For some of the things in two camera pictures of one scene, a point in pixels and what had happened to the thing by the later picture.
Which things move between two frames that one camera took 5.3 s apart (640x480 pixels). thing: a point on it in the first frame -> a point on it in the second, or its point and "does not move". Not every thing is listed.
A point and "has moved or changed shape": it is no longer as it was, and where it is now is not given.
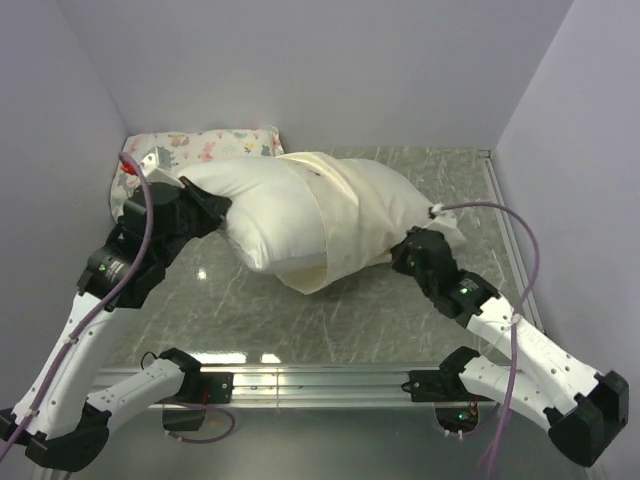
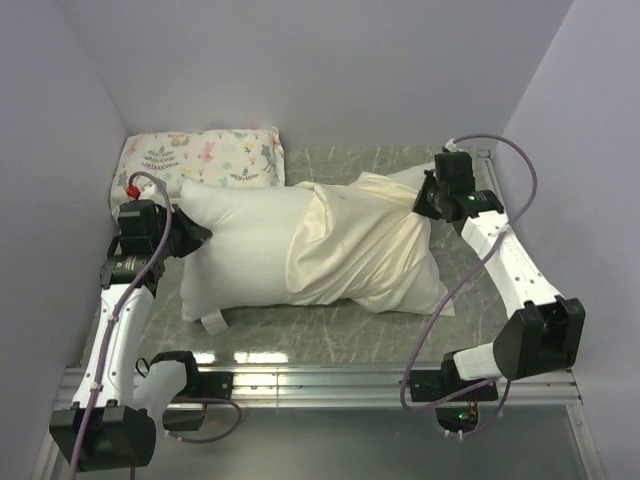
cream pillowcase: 367,209 has moved or changed shape
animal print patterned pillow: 183,149 does not move
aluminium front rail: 311,386 does not move
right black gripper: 399,253 -> 421,205
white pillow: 269,210 -> 245,259
